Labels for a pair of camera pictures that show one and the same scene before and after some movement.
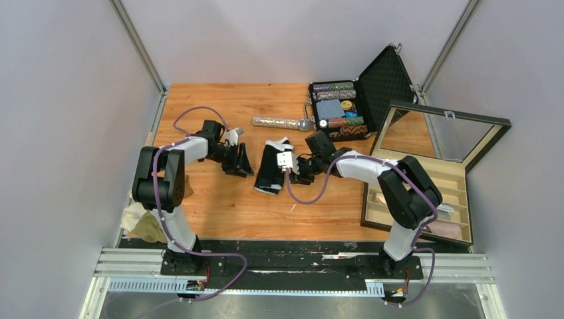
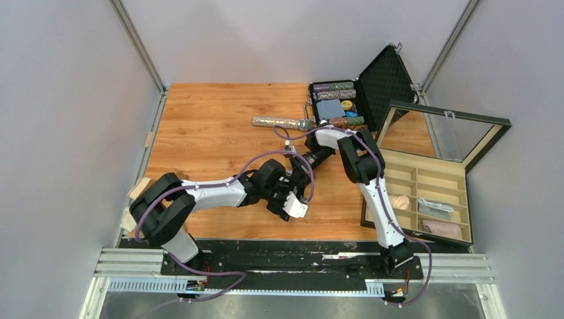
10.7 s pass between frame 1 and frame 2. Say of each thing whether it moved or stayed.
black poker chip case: stayed
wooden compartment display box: stayed
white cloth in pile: stayed
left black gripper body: moved
